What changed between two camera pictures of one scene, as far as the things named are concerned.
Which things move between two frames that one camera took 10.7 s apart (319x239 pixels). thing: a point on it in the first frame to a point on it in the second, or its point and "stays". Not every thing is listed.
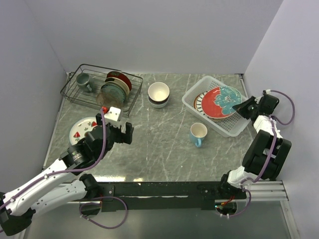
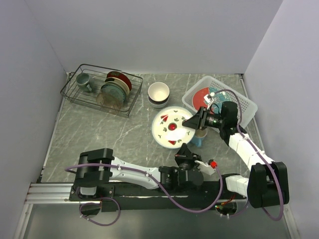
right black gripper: (241, 107) to (198, 121)
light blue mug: (198, 132) stays
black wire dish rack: (104, 87) stays
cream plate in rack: (119, 82) stays
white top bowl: (158, 91) stays
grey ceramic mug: (82, 79) stays
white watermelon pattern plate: (80, 127) to (167, 130)
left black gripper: (123, 137) to (185, 154)
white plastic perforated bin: (228, 128) stays
